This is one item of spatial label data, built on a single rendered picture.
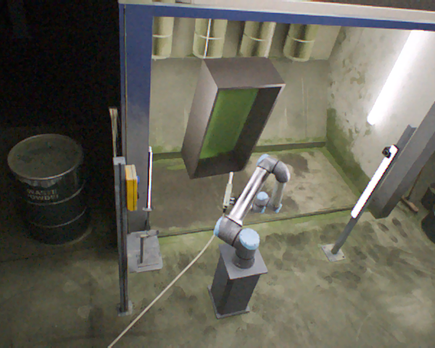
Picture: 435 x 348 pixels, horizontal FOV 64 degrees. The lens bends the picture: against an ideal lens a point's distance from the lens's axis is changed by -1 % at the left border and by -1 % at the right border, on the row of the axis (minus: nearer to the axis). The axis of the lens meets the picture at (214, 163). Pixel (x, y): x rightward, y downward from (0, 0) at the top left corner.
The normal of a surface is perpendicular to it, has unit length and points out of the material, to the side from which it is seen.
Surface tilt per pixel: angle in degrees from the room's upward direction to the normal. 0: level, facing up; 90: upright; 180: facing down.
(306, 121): 57
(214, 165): 12
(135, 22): 90
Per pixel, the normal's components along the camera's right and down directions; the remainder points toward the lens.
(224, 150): 0.22, -0.60
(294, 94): 0.32, 0.15
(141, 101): 0.28, 0.66
